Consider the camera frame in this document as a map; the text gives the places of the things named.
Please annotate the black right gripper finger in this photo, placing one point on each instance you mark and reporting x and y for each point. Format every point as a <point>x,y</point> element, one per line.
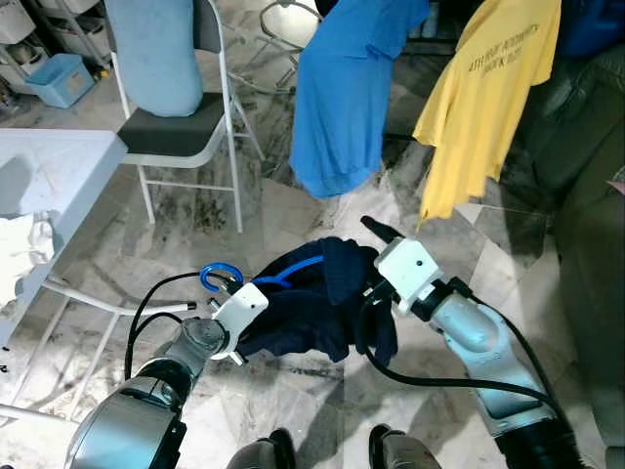
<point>381,230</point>

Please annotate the robot leg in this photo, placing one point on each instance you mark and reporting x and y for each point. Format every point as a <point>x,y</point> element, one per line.
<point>400,451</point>
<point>264,454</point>

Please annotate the light blue pillow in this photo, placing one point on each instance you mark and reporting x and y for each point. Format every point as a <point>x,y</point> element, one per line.
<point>156,59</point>

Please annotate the blue plastic hanger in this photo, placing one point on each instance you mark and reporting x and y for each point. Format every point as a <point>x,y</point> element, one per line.
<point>220,274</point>

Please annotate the robot right leg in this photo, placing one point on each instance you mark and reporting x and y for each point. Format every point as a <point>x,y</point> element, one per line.
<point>400,451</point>

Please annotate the white plastic folding table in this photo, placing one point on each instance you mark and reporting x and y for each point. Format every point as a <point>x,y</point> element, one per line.
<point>49,176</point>

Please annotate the light blue plastic basket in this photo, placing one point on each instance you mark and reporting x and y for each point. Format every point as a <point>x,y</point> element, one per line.
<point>61,80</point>

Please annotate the blue shirt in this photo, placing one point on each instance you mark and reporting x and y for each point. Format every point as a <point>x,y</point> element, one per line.
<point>342,98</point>

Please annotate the yellow shirt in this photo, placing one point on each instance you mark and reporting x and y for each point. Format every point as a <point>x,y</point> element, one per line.
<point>479,107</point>

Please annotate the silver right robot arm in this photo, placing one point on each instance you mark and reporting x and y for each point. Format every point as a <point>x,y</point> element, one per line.
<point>488,352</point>

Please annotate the white tubular frame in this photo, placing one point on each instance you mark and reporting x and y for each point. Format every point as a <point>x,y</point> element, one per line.
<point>283,20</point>

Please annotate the clear plastic drawer unit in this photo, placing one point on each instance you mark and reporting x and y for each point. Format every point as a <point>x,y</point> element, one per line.
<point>24,29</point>

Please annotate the robot left leg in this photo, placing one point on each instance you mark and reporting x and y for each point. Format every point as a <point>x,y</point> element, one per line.
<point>264,454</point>

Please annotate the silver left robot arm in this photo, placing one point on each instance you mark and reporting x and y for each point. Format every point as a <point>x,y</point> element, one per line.
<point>186,347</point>

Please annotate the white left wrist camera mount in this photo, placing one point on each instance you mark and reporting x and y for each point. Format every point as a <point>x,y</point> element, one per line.
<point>239,311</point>

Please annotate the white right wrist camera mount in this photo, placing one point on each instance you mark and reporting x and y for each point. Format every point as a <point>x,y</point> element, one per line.
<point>410,274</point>

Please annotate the navy garment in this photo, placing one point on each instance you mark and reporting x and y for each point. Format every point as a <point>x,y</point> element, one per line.
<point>312,308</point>

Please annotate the grey green leather sofa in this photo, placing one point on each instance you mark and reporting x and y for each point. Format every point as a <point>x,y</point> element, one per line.
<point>586,195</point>

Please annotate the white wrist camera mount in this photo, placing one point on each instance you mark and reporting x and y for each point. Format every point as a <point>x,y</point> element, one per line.
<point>410,274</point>
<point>239,311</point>

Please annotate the grey white folding chair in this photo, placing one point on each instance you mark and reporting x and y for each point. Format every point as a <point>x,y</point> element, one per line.
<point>176,137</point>

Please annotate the blue bag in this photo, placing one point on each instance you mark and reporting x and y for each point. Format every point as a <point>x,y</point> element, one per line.
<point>591,24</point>

